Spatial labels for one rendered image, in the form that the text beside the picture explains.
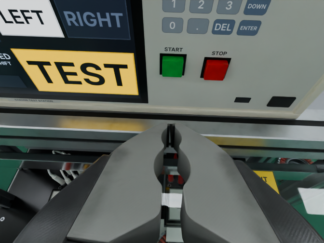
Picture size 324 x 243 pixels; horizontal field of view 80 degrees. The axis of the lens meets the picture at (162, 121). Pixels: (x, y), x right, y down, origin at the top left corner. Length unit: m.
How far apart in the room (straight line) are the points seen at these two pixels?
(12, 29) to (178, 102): 0.16
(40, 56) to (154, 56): 0.10
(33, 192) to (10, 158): 0.30
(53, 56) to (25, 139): 0.12
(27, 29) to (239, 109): 0.21
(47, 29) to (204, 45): 0.12
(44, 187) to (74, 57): 0.48
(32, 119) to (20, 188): 0.41
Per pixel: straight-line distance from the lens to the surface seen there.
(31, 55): 0.21
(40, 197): 0.62
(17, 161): 0.34
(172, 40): 0.17
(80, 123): 0.23
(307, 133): 0.27
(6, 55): 0.23
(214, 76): 0.18
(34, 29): 0.19
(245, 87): 0.21
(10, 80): 0.25
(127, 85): 0.20
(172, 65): 0.17
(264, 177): 0.27
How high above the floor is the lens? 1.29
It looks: 53 degrees down
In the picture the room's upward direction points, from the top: 1 degrees clockwise
